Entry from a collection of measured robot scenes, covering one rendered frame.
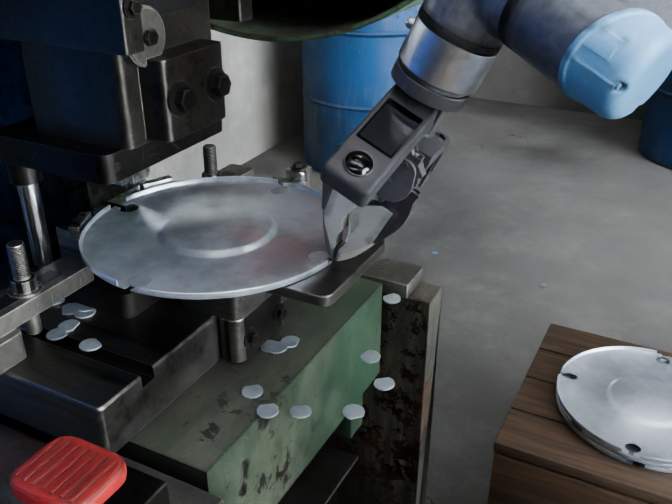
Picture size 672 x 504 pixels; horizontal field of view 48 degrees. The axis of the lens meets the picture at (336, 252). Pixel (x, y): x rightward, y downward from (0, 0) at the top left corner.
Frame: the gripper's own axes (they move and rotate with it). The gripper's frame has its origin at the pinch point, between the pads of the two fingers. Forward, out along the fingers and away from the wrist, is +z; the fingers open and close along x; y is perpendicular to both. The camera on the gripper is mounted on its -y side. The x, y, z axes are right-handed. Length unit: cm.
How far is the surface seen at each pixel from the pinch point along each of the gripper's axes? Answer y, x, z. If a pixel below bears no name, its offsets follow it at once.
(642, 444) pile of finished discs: 37, -48, 24
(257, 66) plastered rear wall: 208, 105, 94
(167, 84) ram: -3.1, 21.4, -7.5
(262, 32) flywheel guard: 32.3, 29.8, -0.9
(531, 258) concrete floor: 160, -28, 74
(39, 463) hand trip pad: -32.6, 5.7, 6.3
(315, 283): -4.4, -0.5, 1.3
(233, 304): -3.7, 6.4, 10.5
